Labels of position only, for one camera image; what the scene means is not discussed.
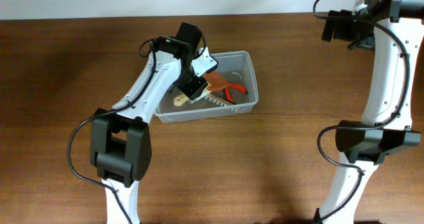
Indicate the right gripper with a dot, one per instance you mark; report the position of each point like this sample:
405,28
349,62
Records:
333,26

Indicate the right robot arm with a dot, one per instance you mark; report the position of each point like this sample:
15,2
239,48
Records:
393,30

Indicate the red handled pliers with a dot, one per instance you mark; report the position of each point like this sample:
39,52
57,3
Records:
237,87

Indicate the orange socket bit rail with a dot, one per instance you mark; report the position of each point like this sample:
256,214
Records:
217,100

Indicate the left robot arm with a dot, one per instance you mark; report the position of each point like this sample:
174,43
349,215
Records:
120,146

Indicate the orange scraper with wooden handle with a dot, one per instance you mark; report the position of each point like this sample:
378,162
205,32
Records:
215,82

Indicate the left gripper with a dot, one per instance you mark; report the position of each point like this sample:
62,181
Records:
193,89

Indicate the clear plastic storage container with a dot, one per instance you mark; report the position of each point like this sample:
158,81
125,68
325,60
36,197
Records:
237,68

